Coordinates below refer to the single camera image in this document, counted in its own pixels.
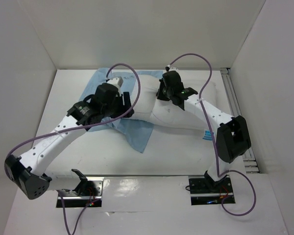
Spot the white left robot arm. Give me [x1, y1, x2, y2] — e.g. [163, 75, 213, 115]
[4, 77, 134, 200]

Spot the blue white pillow label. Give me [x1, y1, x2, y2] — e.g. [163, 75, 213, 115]
[202, 130, 215, 141]

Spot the green and blue pillowcase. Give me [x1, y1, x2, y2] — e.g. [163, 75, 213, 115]
[79, 68, 162, 153]

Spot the white pillow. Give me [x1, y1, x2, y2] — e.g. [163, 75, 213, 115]
[107, 70, 221, 134]

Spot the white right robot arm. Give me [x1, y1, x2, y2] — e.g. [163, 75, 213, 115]
[157, 70, 251, 192]

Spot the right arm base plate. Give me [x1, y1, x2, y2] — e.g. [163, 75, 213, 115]
[185, 176, 236, 206]

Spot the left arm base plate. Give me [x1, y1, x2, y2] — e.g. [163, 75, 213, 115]
[60, 177, 103, 208]

